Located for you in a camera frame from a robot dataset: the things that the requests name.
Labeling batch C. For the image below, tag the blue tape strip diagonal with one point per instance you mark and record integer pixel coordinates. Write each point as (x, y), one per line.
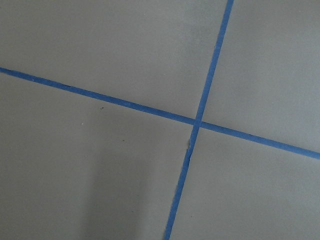
(162, 113)

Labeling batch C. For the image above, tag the blue tape strip crossing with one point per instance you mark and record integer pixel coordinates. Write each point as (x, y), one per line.
(198, 120)

